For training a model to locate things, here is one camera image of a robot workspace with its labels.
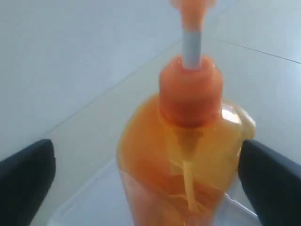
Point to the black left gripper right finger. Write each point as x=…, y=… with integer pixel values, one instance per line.
x=272, y=184

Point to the white plastic tray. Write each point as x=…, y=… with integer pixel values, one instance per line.
x=114, y=198

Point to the orange pump soap bottle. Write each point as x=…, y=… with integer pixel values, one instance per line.
x=187, y=127

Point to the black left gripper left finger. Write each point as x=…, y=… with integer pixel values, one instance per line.
x=25, y=180

